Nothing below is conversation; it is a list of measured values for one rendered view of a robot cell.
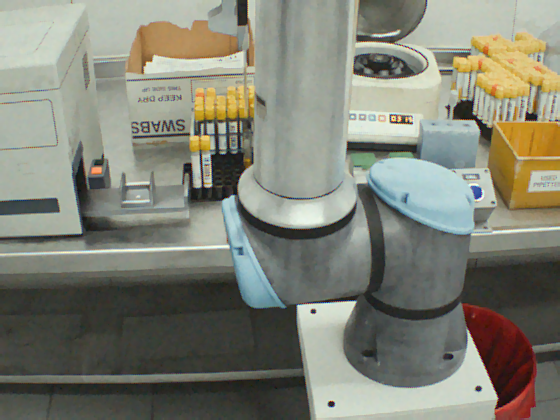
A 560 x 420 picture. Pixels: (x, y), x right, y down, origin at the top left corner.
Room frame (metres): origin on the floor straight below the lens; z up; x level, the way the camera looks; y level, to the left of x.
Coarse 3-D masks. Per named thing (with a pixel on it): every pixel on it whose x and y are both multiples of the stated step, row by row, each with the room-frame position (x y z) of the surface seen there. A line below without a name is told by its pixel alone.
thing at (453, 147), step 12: (420, 120) 1.10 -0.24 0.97; (432, 120) 1.10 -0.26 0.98; (444, 120) 1.10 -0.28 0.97; (456, 120) 1.10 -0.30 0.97; (468, 120) 1.10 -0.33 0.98; (420, 132) 1.09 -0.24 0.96; (432, 132) 1.06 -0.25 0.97; (444, 132) 1.06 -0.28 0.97; (456, 132) 1.06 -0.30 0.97; (468, 132) 1.06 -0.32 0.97; (420, 144) 1.07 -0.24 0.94; (432, 144) 1.06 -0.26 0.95; (444, 144) 1.06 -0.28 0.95; (456, 144) 1.06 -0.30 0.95; (468, 144) 1.06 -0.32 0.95; (420, 156) 1.06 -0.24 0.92; (432, 156) 1.06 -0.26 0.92; (444, 156) 1.06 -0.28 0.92; (456, 156) 1.06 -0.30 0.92; (468, 156) 1.06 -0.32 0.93; (456, 168) 1.06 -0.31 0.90; (468, 168) 1.06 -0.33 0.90
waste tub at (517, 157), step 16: (496, 128) 1.08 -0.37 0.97; (512, 128) 1.10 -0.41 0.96; (528, 128) 1.10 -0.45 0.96; (544, 128) 1.10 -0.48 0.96; (496, 144) 1.07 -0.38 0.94; (512, 144) 1.10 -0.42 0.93; (528, 144) 1.10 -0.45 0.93; (544, 144) 1.11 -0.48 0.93; (496, 160) 1.06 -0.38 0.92; (512, 160) 0.99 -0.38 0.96; (528, 160) 0.97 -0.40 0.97; (544, 160) 0.97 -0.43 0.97; (496, 176) 1.05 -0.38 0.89; (512, 176) 0.98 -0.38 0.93; (528, 176) 0.97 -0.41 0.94; (544, 176) 0.97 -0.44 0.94; (512, 192) 0.97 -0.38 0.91; (528, 192) 0.97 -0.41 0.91; (544, 192) 0.98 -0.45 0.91; (512, 208) 0.97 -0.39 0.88
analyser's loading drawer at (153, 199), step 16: (80, 192) 0.96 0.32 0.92; (96, 192) 0.96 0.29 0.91; (112, 192) 0.96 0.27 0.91; (128, 192) 0.96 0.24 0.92; (144, 192) 0.96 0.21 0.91; (160, 192) 0.96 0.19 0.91; (176, 192) 0.96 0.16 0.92; (96, 208) 0.92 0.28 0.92; (112, 208) 0.92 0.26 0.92; (128, 208) 0.92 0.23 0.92; (144, 208) 0.92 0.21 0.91; (160, 208) 0.92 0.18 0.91; (176, 208) 0.92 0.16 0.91
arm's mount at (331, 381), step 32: (320, 320) 0.67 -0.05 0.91; (320, 352) 0.61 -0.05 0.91; (320, 384) 0.56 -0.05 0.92; (352, 384) 0.55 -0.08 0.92; (448, 384) 0.55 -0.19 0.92; (480, 384) 0.54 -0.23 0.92; (320, 416) 0.50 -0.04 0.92; (352, 416) 0.50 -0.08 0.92; (384, 416) 0.51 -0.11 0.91; (416, 416) 0.51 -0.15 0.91; (448, 416) 0.51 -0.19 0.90; (480, 416) 0.52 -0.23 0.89
